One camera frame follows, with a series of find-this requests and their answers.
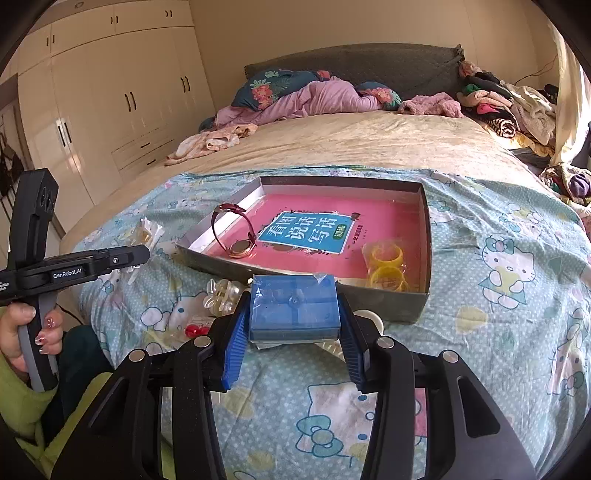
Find red bead earrings card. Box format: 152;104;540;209
182;317;214;339

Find white clear hair claw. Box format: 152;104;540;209
204;279;249;317

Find small blue box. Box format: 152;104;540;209
249;274;341;344

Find left hand painted nails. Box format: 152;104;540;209
1;303;63;382

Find green sleeve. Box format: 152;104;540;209
1;349;113;478

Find grey cardboard box tray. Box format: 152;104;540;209
177;176;432;324

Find Hello Kitty blue sheet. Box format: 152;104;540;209
76;167;590;479

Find yellow rings in bag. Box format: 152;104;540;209
361;239;410;292

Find cream wardrobe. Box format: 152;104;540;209
3;0;214;230

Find pink book blue label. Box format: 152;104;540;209
201;191;427;292

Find peach crumpled garment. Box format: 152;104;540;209
164;123;257;166

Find basket of clothes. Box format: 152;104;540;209
539;163;591;206

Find beige bed cover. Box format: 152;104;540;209
60;111;548;253

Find floral dark blue pillow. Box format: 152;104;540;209
231;68;402;111

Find pile of clothes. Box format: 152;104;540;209
457;60;556;158

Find pink fuzzy garment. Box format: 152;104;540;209
398;92;464;118

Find cream curtain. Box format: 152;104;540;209
548;22;590;166

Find purple crumpled quilt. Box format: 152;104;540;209
198;77;383;132

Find dark grey headboard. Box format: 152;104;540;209
245;43;465;100

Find maroon leather strap watch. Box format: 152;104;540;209
211;203;257;259

